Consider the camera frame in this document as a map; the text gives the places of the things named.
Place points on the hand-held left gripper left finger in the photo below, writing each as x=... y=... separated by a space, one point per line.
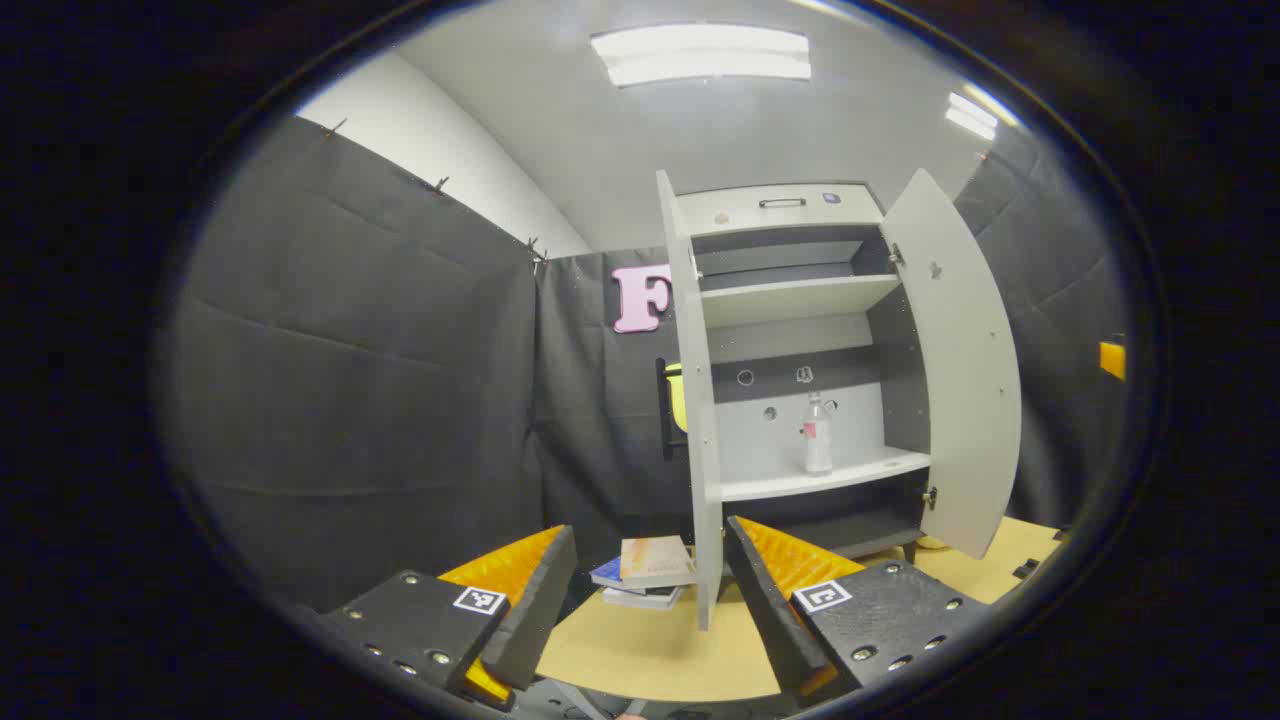
x=540 y=610

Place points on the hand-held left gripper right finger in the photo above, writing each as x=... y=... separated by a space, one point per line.
x=765 y=610

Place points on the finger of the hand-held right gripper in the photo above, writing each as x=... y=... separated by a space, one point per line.
x=1112 y=362

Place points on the grey cabinet door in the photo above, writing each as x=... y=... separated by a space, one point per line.
x=700 y=450
x=960 y=380

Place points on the clear plastic bottle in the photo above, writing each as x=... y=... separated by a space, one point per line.
x=818 y=440

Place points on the grey white cabinet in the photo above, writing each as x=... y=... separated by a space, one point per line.
x=790 y=298

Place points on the cream orange book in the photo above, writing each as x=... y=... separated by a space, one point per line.
x=655 y=560

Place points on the double ceiling light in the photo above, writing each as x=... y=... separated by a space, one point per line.
x=972 y=115

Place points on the large ceiling light panel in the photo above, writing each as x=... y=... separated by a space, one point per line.
x=700 y=55

